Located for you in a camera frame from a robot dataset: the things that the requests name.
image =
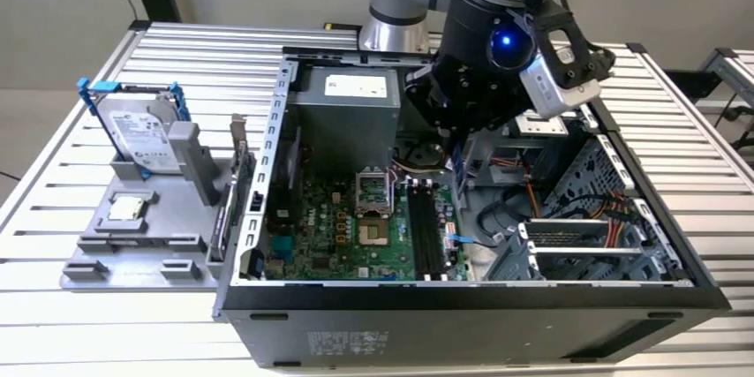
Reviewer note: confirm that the green motherboard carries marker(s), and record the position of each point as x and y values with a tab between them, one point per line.
317	236

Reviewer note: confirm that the round black cooler fan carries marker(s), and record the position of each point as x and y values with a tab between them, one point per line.
420	156

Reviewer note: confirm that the black table bracket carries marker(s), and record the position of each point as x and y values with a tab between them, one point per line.
695	83

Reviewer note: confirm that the silver CPU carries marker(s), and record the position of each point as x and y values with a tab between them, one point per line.
124	210

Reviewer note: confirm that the grey power supply unit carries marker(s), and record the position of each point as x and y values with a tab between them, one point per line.
347	130

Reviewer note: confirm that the silver camera with black bracket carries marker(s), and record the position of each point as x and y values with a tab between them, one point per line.
556	90

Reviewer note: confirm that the hard disk in blue carrier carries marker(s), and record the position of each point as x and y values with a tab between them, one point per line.
134	130

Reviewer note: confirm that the CPU socket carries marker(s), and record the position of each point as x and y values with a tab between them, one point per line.
372	232

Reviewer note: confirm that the grey metal drive cage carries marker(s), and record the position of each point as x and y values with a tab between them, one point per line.
541	126

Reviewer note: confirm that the black RAM slot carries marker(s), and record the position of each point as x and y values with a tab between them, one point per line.
432	229
440	229
424	229
417	229

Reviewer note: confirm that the aluminium side table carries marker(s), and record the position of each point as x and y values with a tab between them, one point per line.
727	61

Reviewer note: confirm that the metal disk bay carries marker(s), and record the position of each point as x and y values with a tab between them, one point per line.
565	231

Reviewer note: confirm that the black open PC case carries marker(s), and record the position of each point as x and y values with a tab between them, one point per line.
412	333

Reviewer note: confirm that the grey parts rack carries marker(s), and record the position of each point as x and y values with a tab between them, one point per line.
170	218

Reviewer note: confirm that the graphics card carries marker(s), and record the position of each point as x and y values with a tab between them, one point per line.
241	174

